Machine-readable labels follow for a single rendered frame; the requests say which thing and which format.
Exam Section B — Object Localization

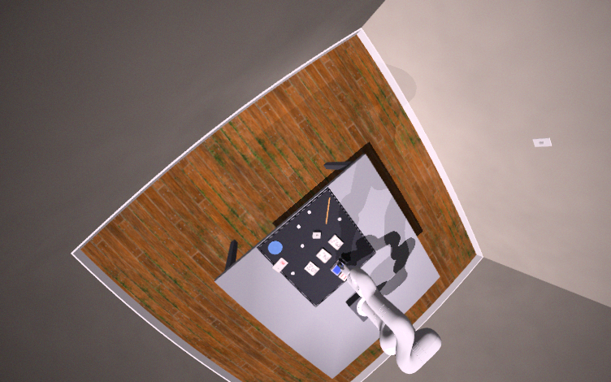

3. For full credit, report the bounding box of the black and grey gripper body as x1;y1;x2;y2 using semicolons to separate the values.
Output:
340;264;351;277

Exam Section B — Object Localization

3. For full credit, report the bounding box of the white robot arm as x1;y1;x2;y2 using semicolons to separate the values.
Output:
347;267;441;374

